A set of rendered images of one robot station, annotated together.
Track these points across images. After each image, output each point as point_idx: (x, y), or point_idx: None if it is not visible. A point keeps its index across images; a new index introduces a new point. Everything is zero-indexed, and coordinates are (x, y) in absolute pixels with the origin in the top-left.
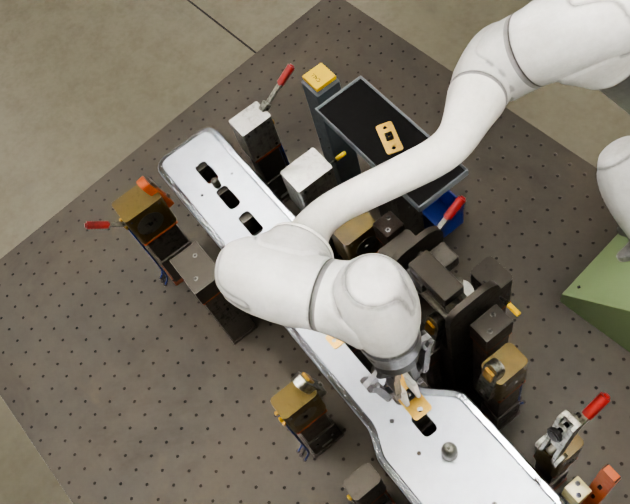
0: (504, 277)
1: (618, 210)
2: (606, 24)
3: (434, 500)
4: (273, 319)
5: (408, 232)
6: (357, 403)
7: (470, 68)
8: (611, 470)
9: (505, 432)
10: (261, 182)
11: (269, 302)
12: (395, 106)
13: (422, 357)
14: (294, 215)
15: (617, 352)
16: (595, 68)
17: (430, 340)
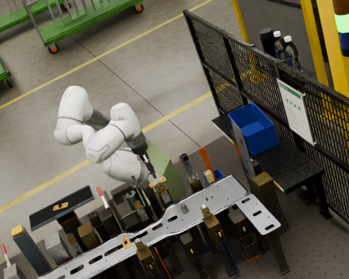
0: (132, 186)
1: (126, 172)
2: (78, 92)
3: (200, 215)
4: (115, 141)
5: (99, 212)
6: (155, 238)
7: (66, 128)
8: (200, 148)
9: (190, 234)
10: (41, 275)
11: (110, 136)
12: (49, 204)
13: None
14: (66, 262)
15: (175, 202)
16: (86, 104)
17: None
